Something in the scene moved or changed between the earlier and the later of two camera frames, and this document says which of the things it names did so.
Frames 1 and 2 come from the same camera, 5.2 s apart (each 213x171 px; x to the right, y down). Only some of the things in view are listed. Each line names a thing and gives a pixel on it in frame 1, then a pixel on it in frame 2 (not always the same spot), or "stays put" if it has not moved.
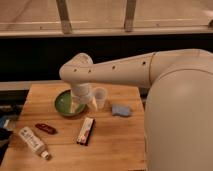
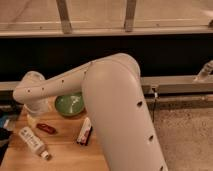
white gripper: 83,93 → 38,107
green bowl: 62,104 stays put
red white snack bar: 87,126 stays put
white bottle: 33,142 stays put
